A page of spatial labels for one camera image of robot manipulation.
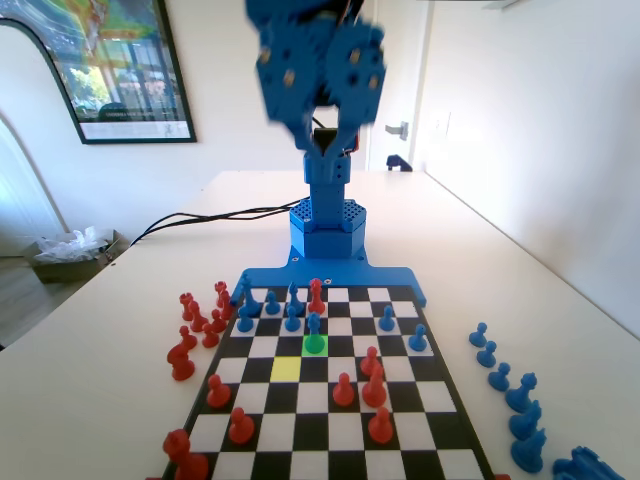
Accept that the blue chess queen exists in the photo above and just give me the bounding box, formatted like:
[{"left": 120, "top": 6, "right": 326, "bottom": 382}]
[{"left": 305, "top": 312, "right": 324, "bottom": 354}]

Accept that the large blue king piece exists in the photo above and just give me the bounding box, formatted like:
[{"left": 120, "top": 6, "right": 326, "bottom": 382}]
[{"left": 238, "top": 274, "right": 261, "bottom": 319}]

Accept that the large red piece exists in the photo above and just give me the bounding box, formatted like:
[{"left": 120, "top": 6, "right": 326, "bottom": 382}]
[{"left": 361, "top": 364, "right": 389, "bottom": 408}]

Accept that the blue plastic piece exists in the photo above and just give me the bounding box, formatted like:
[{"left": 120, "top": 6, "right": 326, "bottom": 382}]
[{"left": 551, "top": 444, "right": 627, "bottom": 480}]

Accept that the white door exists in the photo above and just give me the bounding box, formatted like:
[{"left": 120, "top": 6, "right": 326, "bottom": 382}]
[{"left": 367, "top": 0, "right": 435, "bottom": 174}]

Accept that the clear plastic bag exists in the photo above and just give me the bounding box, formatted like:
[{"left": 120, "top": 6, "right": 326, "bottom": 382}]
[{"left": 34, "top": 225, "right": 116, "bottom": 264}]

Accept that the cardboard box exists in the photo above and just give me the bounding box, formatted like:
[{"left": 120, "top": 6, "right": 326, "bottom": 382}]
[{"left": 24, "top": 228, "right": 133, "bottom": 284}]

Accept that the black and white chessboard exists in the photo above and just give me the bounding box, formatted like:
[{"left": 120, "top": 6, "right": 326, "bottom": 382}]
[{"left": 159, "top": 284, "right": 496, "bottom": 480}]

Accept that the black power cable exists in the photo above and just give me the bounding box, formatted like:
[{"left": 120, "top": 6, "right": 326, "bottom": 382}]
[
  {"left": 144, "top": 207, "right": 301, "bottom": 237},
  {"left": 129, "top": 198, "right": 307, "bottom": 249}
]

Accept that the framed wall poster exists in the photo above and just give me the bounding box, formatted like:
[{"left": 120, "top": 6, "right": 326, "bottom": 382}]
[{"left": 0, "top": 0, "right": 199, "bottom": 147}]

